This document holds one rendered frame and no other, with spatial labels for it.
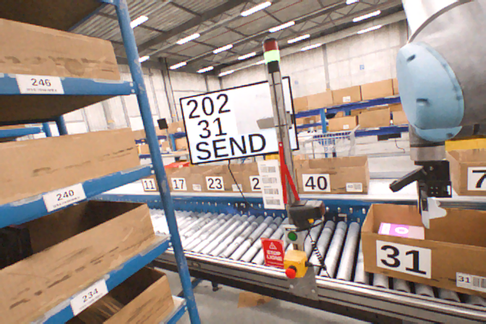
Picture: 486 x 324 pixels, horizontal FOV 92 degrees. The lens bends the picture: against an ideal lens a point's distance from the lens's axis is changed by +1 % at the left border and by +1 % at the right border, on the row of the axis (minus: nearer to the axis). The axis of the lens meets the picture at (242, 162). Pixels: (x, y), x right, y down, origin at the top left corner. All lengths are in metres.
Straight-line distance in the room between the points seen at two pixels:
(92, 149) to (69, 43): 0.22
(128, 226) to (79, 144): 0.22
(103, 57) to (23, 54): 0.15
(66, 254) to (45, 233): 0.31
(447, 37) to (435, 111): 0.11
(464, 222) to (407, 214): 0.19
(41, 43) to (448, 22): 0.69
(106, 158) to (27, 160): 0.14
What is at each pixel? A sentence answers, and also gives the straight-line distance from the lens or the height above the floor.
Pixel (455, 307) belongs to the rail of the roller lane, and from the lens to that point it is 1.07.
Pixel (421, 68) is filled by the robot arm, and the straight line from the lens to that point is 0.46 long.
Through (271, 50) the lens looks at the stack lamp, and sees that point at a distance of 0.89.
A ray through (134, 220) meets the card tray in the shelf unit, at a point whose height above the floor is 1.21.
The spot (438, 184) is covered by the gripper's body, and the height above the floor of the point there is 1.12.
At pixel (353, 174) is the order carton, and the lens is 1.47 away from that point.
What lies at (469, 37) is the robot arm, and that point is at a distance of 0.49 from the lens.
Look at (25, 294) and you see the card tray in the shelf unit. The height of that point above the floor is 1.18.
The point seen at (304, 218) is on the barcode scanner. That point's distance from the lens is 0.87.
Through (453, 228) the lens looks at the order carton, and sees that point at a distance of 1.33.
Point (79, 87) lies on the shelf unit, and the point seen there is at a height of 1.52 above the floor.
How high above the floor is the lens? 1.41
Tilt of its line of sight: 10 degrees down
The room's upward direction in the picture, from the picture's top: 10 degrees counter-clockwise
